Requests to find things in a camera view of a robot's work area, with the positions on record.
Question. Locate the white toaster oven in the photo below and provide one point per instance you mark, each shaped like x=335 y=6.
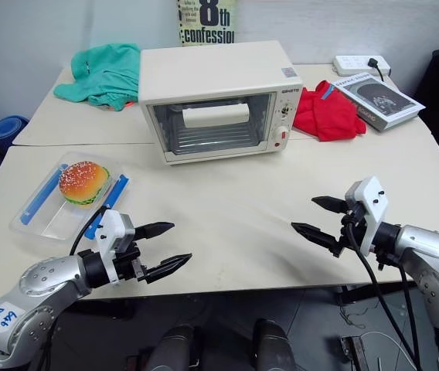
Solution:
x=212 y=69

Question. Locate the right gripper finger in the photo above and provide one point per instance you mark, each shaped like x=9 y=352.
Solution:
x=314 y=233
x=329 y=203

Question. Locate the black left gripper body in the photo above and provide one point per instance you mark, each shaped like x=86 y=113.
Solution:
x=126 y=266

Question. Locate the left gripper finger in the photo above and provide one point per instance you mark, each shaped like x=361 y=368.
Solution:
x=154 y=230
x=167 y=264

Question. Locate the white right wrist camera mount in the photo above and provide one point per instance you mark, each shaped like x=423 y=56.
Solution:
x=374 y=205

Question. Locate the green cloth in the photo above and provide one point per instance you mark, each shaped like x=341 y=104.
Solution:
x=103 y=73

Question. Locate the white timer knob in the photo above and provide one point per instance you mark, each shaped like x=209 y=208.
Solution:
x=280 y=133

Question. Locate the red cloth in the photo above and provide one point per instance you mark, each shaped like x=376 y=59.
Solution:
x=327 y=114

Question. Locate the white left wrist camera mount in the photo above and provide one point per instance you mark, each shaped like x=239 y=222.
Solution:
x=111 y=226

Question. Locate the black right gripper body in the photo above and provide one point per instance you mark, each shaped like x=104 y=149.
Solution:
x=352 y=228

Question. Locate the graphic design book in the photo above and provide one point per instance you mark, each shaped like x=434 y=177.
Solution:
x=382 y=98

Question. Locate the blue container clip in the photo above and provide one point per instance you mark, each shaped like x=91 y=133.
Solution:
x=41 y=197
x=115 y=193

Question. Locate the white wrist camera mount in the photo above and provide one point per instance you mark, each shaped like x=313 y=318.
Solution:
x=374 y=205
x=111 y=226

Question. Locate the black power plug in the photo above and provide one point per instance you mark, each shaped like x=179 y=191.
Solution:
x=374 y=63

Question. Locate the glass oven door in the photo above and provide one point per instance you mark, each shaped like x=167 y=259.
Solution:
x=212 y=137

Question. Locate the clear plastic container tray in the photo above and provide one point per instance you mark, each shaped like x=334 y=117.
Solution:
x=55 y=224

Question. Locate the dark rounded shape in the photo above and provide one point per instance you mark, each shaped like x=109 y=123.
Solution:
x=273 y=346
x=173 y=348

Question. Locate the blue rolled mat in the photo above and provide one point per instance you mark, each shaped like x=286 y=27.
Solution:
x=7 y=127

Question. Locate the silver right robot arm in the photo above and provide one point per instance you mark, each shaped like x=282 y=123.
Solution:
x=432 y=255

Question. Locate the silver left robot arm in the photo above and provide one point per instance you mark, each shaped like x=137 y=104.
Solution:
x=45 y=282

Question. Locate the white power strip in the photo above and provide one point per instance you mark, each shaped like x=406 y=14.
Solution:
x=352 y=63

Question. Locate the metal oven rack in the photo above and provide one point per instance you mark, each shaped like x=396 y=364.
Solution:
x=212 y=140

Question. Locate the toy hamburger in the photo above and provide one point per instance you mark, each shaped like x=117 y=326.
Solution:
x=82 y=181

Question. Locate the black table frame bar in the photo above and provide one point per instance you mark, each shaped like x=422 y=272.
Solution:
x=370 y=291

